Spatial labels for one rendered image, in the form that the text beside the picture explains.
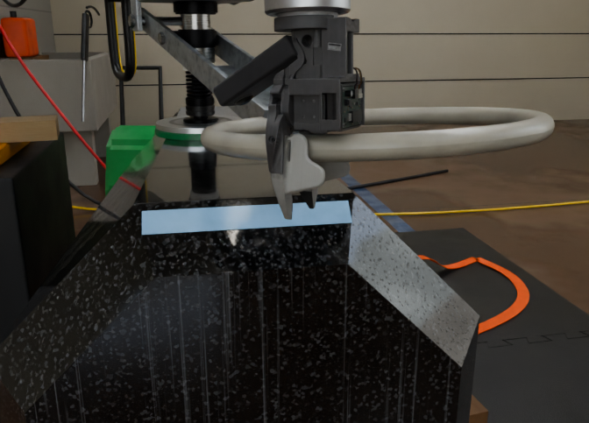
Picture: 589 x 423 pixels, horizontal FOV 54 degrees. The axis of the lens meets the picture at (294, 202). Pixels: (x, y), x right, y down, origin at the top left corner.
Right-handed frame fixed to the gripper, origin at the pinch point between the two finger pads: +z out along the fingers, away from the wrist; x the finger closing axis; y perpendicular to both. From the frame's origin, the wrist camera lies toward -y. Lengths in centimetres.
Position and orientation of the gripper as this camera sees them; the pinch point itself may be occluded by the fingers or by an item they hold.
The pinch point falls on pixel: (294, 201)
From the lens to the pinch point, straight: 65.6
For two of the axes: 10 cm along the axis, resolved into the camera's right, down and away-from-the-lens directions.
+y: 8.9, 0.8, -4.5
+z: 0.2, 9.8, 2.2
